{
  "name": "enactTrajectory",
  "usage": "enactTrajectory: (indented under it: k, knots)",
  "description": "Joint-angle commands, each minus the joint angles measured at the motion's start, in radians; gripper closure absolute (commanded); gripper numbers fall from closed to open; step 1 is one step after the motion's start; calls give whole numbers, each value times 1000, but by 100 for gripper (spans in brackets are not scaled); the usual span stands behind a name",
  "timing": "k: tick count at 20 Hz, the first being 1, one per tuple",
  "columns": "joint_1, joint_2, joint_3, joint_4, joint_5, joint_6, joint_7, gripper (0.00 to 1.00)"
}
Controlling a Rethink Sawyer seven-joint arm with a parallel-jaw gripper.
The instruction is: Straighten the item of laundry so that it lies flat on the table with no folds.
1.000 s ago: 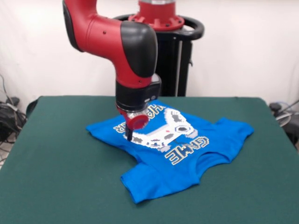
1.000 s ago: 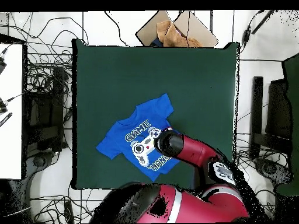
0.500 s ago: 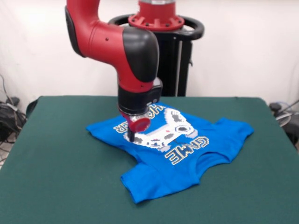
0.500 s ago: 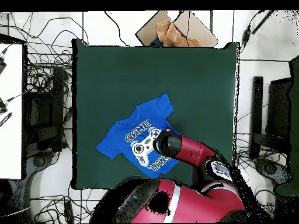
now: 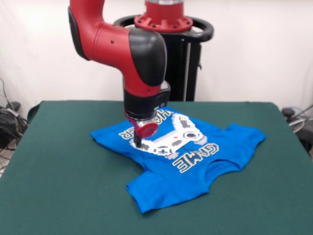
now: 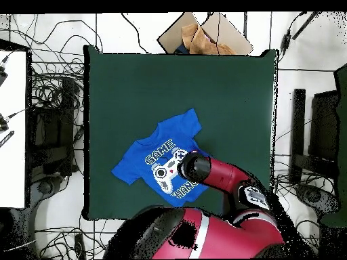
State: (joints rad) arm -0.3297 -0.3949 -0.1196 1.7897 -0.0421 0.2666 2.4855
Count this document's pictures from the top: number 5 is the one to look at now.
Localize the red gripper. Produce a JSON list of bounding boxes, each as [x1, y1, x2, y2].
[[124, 111, 158, 148]]

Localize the blue printed t-shirt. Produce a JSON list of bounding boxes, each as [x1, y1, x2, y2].
[[89, 106, 267, 214]]

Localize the dark green table cloth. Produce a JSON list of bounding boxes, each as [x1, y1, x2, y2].
[[0, 100, 313, 235]]

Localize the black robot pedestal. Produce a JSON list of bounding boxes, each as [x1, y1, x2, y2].
[[112, 14, 215, 101]]

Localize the black cable tangle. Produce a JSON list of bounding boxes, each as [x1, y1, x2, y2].
[[0, 78, 29, 172], [281, 105, 313, 157]]

